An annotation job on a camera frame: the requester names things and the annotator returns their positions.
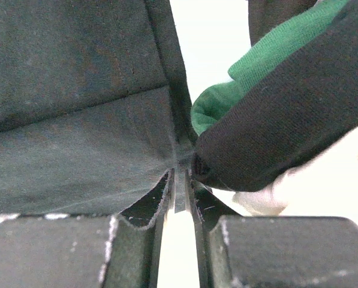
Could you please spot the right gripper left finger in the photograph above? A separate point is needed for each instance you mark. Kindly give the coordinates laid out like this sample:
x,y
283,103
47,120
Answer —
x,y
87,250

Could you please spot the white folded t-shirt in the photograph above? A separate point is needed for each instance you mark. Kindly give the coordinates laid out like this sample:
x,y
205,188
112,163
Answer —
x,y
326,185

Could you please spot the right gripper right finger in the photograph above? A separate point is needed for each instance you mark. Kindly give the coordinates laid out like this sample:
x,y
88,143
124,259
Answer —
x,y
238,251

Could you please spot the green folded t-shirt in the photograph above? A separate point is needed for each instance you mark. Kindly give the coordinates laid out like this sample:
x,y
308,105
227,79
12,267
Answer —
x,y
262,58

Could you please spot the black t-shirt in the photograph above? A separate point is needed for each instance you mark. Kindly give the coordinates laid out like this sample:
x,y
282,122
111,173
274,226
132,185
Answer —
x,y
94,105
303,106

